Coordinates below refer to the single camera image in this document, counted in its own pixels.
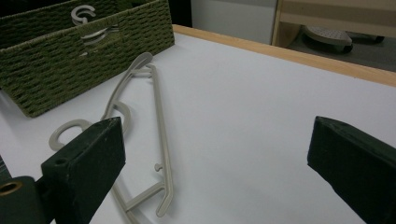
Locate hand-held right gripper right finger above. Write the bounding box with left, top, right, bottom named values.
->
left=306, top=115, right=396, bottom=224

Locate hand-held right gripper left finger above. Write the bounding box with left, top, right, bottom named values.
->
left=40, top=116, right=127, bottom=224

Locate beige plastic hanger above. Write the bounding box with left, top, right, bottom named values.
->
left=79, top=25, right=121, bottom=49
left=48, top=51, right=174, bottom=224
left=70, top=4, right=97, bottom=27

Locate green woven basket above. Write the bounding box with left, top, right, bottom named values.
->
left=0, top=0, right=177, bottom=119

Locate white paper sheet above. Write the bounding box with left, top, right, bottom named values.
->
left=0, top=32, right=396, bottom=224

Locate grey wheeled base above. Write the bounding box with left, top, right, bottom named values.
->
left=301, top=24, right=386, bottom=55

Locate white cabinet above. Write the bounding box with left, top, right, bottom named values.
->
left=190, top=0, right=279, bottom=46

